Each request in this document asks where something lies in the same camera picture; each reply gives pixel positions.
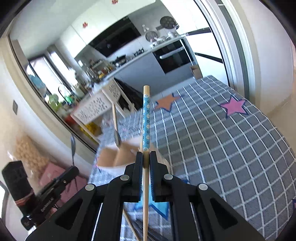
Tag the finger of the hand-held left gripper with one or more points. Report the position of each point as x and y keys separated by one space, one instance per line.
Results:
x=68 y=177

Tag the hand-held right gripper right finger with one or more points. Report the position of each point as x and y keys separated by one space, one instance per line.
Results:
x=153 y=180

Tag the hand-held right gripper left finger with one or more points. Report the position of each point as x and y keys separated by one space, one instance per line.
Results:
x=138 y=180

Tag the beige plastic utensil holder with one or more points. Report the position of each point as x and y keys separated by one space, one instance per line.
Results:
x=108 y=157

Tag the blue floral bamboo chopstick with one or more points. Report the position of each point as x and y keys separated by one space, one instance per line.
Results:
x=146 y=115

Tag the pink box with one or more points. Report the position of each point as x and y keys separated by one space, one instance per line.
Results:
x=57 y=176

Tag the beige textured panel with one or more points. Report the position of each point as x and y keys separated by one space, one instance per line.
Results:
x=29 y=153

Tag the yellow oil bottle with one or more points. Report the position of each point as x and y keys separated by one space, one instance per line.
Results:
x=92 y=128

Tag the white perforated storage cart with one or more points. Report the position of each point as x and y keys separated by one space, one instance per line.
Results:
x=97 y=106

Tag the curved kitchen faucet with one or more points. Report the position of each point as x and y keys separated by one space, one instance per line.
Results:
x=63 y=91

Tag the brown cardboard box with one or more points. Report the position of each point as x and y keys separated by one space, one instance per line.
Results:
x=196 y=71

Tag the black wok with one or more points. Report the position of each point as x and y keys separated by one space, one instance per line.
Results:
x=120 y=60

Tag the black built-in oven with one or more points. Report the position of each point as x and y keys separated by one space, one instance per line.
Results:
x=173 y=56

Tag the black range hood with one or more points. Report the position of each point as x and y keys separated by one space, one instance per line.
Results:
x=115 y=38

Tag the small round hanging pan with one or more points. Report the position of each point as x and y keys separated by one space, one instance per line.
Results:
x=152 y=36

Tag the white refrigerator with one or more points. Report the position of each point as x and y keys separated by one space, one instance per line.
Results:
x=208 y=34

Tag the white upper kitchen cabinets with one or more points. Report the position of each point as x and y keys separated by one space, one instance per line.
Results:
x=92 y=20

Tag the large round hanging pan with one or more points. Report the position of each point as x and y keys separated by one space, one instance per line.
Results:
x=168 y=22

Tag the grey wall switch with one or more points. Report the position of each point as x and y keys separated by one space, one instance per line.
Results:
x=15 y=107

